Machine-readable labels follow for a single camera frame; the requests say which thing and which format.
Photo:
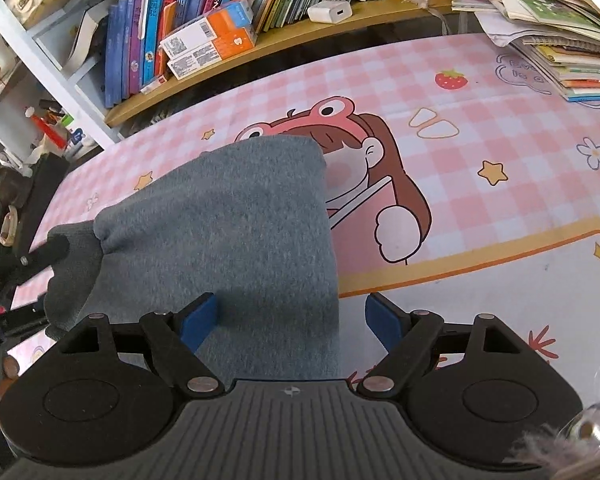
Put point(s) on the white wooden bookshelf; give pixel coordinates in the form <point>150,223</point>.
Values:
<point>280,40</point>

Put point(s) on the thick black-covered book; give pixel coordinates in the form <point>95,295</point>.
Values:
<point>82,35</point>

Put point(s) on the fluffy grey sleeve trim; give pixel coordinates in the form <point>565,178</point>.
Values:
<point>540,447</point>

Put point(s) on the red bottle white cap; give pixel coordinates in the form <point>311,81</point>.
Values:
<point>47,127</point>

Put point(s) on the orange white blue carton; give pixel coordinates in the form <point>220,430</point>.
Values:
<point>220,22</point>

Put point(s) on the person's left hand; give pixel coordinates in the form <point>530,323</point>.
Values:
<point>2,387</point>

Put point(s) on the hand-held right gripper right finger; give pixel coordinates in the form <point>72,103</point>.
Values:
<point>387,322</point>

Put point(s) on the white charger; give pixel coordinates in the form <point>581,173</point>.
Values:
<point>330,12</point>

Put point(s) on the black case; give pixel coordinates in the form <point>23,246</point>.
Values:
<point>40,195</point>

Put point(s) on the pink checked printed tablecloth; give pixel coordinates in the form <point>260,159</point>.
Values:
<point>480,220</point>

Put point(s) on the stack of magazines and booklets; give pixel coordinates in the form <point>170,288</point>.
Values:
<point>555,25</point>

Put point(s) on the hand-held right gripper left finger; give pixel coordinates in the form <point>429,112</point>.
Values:
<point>200,322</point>

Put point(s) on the small red white box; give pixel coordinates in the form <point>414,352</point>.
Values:
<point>154,84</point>

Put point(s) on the grey pants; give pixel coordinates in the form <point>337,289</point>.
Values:
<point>240,220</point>

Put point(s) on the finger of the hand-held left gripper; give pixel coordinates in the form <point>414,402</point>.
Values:
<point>47,251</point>
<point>25,321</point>

